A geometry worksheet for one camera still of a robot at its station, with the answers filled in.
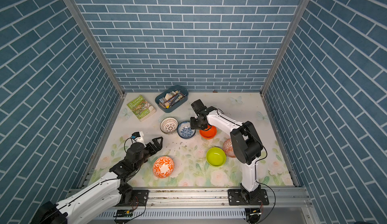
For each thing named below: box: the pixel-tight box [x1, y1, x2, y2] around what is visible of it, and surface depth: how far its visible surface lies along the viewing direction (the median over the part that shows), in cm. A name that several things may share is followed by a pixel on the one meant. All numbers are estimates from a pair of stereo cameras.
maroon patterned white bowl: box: [159, 117, 179, 135], surface depth 99 cm
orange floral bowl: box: [152, 155, 175, 179], surface depth 83 cm
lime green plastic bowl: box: [206, 146, 227, 167], surface depth 87 cm
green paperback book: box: [126, 94, 157, 122], surface depth 110 cm
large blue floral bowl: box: [176, 120, 197, 140], surface depth 96 cm
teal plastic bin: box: [154, 84, 189, 114], surface depth 114 cm
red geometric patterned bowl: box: [222, 138, 237, 159], surface depth 91 cm
